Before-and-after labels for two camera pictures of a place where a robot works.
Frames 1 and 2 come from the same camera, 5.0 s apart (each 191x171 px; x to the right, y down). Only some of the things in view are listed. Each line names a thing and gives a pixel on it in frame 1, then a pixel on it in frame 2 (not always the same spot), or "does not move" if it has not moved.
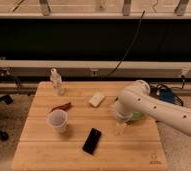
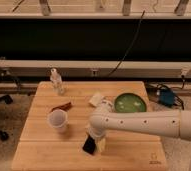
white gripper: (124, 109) to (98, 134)
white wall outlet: (94, 72) does not move
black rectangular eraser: (91, 140) does not move
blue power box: (167, 95) does not move
